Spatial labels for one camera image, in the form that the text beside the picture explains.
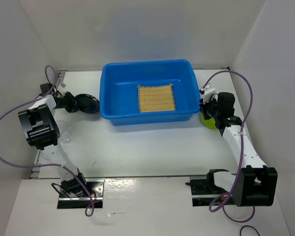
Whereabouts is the thin black cable loop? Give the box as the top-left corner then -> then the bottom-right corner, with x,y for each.
239,225 -> 261,236

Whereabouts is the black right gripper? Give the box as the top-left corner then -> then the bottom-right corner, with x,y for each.
199,95 -> 221,120

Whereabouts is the blue plastic bin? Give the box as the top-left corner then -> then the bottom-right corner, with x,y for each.
99,59 -> 200,126

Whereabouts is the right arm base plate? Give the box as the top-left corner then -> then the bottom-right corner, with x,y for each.
185,175 -> 225,207

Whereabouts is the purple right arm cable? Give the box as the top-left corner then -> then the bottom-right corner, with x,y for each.
199,70 -> 256,222

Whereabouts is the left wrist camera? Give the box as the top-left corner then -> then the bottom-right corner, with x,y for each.
57,84 -> 66,95

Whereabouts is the black round dish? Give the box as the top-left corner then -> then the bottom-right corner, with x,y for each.
75,93 -> 100,114

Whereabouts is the clear plastic cup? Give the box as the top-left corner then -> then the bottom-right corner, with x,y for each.
56,120 -> 72,143

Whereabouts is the bamboo placemat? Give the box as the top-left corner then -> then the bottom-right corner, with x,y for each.
137,83 -> 176,113

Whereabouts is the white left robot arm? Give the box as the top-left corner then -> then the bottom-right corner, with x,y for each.
18,83 -> 88,197

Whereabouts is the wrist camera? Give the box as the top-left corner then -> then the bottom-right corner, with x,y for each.
199,83 -> 216,104
57,84 -> 66,95

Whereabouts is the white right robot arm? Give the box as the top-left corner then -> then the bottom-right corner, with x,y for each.
200,89 -> 278,207

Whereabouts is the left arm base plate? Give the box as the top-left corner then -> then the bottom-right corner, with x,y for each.
51,178 -> 105,209

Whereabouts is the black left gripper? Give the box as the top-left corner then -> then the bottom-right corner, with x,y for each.
54,91 -> 87,113

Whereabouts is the green plastic plate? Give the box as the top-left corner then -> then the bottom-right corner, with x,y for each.
200,112 -> 217,130

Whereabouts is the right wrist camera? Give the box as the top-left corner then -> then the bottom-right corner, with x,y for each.
199,83 -> 216,104

